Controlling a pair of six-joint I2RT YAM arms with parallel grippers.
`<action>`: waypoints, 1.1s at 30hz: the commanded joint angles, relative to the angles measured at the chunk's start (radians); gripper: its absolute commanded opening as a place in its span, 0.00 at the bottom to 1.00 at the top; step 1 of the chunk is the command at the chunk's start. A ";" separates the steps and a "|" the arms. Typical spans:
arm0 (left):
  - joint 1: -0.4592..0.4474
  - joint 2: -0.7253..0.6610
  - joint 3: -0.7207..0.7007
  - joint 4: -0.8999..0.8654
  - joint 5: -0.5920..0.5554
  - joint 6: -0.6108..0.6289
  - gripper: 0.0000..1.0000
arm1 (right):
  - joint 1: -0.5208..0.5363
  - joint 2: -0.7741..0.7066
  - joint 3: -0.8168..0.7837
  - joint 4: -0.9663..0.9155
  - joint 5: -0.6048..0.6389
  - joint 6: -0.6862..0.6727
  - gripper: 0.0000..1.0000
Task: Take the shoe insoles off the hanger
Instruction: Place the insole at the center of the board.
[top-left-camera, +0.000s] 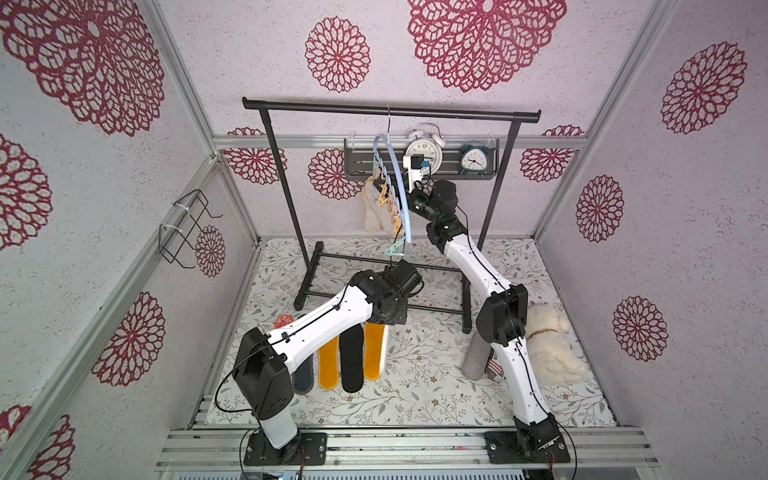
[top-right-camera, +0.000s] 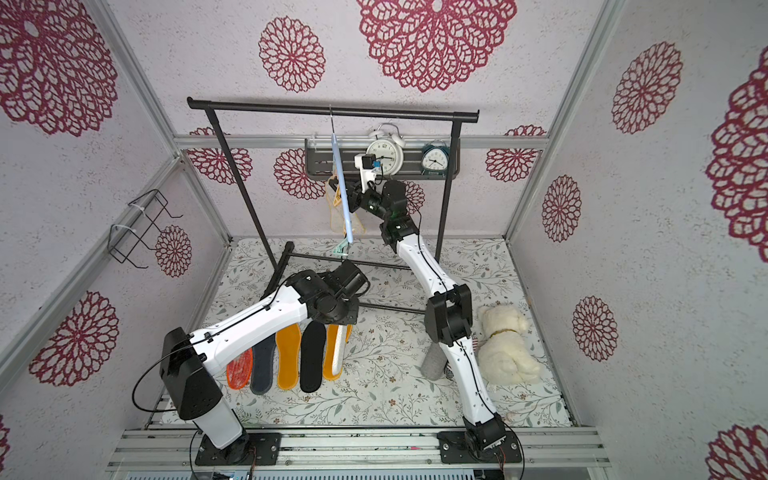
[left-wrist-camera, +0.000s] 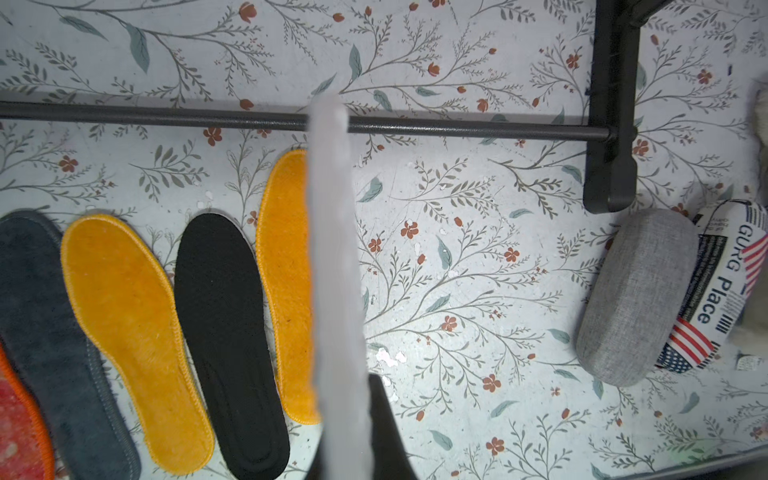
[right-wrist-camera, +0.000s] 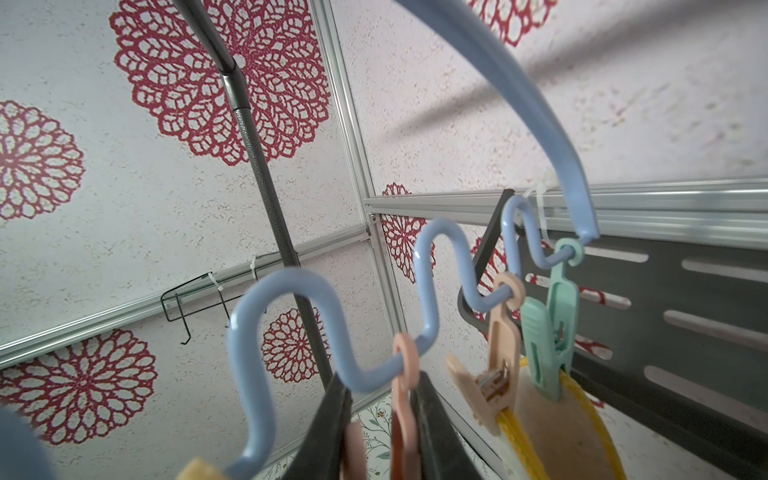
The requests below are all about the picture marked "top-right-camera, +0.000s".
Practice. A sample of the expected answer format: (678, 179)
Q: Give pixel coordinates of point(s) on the black wire wall basket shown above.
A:
(124, 239)

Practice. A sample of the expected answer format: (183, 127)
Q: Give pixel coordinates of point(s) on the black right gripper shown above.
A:
(350, 192)

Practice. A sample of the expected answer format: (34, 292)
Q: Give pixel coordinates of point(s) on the yellow-edged grey felt insole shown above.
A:
(330, 334)

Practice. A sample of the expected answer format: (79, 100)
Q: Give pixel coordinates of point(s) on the black metal clothes rack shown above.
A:
(211, 108)

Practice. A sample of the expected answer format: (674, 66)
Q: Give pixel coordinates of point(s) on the orange yellow insole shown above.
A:
(288, 342)

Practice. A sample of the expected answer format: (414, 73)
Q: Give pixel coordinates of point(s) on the light blue clip hanger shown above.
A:
(343, 248)

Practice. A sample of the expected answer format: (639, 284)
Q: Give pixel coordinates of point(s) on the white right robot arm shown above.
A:
(449, 310)

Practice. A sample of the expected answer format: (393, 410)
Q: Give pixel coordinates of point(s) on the grey felt roll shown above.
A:
(434, 363)

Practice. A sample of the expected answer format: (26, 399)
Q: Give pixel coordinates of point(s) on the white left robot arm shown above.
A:
(190, 361)

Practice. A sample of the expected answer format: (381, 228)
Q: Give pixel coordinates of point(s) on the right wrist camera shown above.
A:
(368, 167)

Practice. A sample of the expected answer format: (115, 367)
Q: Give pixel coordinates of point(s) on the dark grey felt insole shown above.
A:
(262, 374)

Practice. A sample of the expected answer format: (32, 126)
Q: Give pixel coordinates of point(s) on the white dotted foam insole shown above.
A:
(312, 356)

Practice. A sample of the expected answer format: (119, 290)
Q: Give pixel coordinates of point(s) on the white twin-bell alarm clock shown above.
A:
(387, 145)

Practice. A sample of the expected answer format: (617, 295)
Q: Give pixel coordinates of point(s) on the red translucent gel insole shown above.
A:
(239, 370)

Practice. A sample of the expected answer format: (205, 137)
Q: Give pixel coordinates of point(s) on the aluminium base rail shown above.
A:
(363, 453)

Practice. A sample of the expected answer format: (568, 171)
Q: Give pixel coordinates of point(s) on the small green alarm clock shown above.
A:
(434, 159)

